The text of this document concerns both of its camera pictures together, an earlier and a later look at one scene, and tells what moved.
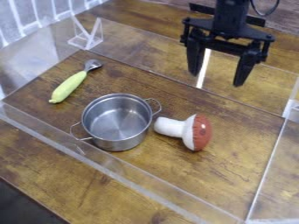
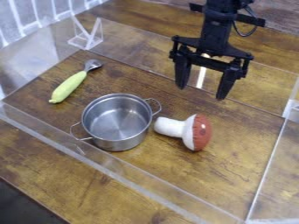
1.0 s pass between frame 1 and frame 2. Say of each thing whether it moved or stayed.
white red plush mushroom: stayed
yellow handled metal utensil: stayed
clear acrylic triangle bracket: stayed
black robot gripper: moved
